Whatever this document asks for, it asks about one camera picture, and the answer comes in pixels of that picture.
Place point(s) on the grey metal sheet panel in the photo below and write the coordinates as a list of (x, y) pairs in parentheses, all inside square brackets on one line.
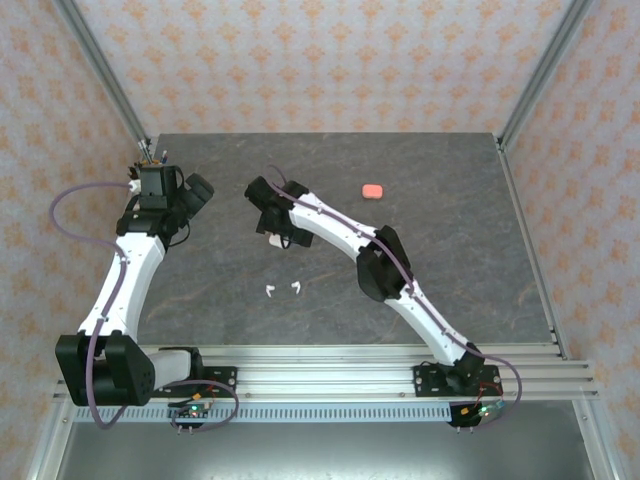
[(325, 450)]

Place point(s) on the white earbud charging case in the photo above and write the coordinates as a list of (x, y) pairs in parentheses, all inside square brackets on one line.
[(275, 241)]

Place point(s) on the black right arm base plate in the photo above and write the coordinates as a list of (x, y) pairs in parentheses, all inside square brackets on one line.
[(425, 380)]

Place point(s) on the black pen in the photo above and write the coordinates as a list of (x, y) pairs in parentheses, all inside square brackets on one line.
[(133, 169)]

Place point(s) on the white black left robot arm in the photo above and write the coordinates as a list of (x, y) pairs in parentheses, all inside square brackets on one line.
[(125, 285)]

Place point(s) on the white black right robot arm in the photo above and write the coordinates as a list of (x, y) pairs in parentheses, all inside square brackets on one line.
[(330, 227)]

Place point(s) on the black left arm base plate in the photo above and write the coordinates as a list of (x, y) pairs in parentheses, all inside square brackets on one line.
[(227, 375)]

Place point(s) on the pink earbud charging case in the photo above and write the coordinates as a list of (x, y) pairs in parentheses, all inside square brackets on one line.
[(372, 191)]

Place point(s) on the aluminium corner post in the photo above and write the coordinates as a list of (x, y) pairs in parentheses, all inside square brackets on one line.
[(100, 65), (547, 65)]

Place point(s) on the aluminium extrusion table frame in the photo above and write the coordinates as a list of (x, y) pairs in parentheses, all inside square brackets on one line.
[(325, 380)]

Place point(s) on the white pen blue cap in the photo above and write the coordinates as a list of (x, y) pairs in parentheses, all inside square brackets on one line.
[(163, 156)]

